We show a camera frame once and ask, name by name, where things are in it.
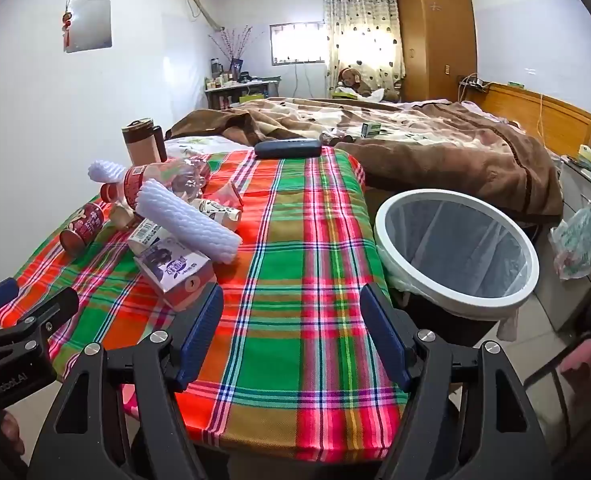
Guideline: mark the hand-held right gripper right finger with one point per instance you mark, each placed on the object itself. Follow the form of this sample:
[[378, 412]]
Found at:
[[385, 340]]

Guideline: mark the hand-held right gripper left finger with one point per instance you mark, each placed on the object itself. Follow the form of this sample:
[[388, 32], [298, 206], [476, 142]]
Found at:
[[200, 330]]

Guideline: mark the red and white carton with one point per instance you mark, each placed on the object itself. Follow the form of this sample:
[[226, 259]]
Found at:
[[175, 272]]

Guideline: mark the red drink can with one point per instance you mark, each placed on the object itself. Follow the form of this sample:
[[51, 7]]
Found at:
[[82, 225]]

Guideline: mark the large white foam net sleeve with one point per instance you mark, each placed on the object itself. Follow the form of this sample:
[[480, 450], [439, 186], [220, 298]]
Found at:
[[190, 225]]

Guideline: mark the small white carton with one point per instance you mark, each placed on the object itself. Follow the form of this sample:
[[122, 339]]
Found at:
[[148, 237]]

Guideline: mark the white rimmed trash bin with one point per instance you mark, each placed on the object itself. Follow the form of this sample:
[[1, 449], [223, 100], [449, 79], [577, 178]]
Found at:
[[455, 250]]

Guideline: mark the crushed white paper cup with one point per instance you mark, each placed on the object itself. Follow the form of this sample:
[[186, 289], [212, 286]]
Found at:
[[218, 212]]

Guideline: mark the small white foam net sleeve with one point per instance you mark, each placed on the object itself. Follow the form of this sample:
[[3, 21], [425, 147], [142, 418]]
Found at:
[[106, 171]]

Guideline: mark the person's left hand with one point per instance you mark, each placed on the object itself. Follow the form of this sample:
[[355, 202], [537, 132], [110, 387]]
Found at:
[[12, 432]]

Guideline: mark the plaid tablecloth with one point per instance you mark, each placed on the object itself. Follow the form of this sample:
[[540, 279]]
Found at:
[[285, 260]]

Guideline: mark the white floral bed sheet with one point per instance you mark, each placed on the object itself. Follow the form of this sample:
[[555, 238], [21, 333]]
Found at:
[[195, 146]]

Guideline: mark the brown blanket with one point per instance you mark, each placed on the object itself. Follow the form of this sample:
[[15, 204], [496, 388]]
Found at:
[[425, 160]]

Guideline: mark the brown and beige travel mug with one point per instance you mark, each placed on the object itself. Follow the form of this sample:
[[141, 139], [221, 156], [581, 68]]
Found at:
[[143, 147]]

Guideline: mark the dark blue glasses case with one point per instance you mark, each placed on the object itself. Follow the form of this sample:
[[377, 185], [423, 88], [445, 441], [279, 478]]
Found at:
[[288, 148]]

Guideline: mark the small brown bottles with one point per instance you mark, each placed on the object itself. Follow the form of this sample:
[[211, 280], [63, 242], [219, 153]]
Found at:
[[336, 137]]

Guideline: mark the small green and white box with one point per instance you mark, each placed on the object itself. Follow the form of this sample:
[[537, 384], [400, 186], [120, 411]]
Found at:
[[370, 130]]

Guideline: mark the clear plastic bag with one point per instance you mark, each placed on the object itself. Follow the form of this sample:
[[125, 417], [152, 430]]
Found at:
[[575, 245]]

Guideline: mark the grey nightstand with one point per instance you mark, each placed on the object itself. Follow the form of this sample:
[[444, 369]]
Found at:
[[575, 190]]

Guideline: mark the cluttered side shelf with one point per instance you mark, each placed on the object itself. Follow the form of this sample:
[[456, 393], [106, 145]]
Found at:
[[240, 91]]

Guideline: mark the group of toiletry bottles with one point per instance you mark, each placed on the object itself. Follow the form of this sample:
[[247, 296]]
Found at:
[[223, 77]]

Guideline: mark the brown teddy bear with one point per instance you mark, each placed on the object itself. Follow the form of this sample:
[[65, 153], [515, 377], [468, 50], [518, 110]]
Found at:
[[350, 80]]

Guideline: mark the power strip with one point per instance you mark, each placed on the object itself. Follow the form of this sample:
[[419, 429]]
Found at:
[[475, 83]]

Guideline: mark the wooden headboard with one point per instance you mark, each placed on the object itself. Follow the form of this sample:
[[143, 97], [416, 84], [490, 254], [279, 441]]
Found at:
[[550, 115]]

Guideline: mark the red knot ornament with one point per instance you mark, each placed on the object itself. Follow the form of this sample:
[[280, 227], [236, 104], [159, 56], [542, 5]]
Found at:
[[67, 22]]

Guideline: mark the vase of bare branches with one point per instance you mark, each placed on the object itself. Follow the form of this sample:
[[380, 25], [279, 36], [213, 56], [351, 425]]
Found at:
[[235, 45]]

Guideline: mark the window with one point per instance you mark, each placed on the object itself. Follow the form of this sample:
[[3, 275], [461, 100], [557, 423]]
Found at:
[[295, 42]]

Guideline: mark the wooden wardrobe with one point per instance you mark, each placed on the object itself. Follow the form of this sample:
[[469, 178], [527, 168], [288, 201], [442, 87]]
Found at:
[[435, 35]]

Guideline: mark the patterned curtain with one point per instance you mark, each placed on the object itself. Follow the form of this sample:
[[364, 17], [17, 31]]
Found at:
[[363, 25]]

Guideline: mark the wrapped air conditioner pipe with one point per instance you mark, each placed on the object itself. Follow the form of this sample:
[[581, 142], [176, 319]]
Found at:
[[203, 7]]

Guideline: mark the silver wall panel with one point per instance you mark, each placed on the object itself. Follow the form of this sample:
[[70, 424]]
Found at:
[[90, 25]]

